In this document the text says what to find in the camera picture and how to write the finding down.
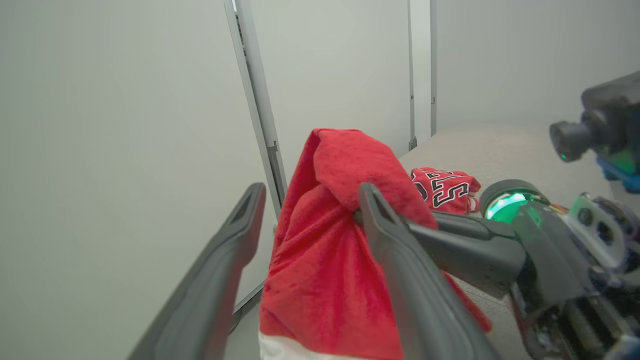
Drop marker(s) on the grey fabric sofa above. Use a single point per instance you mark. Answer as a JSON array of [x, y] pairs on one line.
[[505, 150]]

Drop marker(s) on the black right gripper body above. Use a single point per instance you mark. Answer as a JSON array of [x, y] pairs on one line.
[[555, 255]]

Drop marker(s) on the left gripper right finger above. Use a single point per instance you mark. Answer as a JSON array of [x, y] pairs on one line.
[[420, 285]]

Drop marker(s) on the grey metal partition post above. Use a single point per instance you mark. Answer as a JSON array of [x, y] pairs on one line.
[[433, 65], [255, 90]]

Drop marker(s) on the red numbered sports jersey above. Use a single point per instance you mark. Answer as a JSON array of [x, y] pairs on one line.
[[445, 189]]

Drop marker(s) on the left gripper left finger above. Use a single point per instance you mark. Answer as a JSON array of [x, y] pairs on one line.
[[205, 280]]

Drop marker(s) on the red velvet garment white trim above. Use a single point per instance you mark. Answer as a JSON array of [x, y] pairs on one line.
[[320, 280]]

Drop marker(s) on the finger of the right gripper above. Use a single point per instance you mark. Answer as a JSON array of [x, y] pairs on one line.
[[480, 262], [475, 225]]

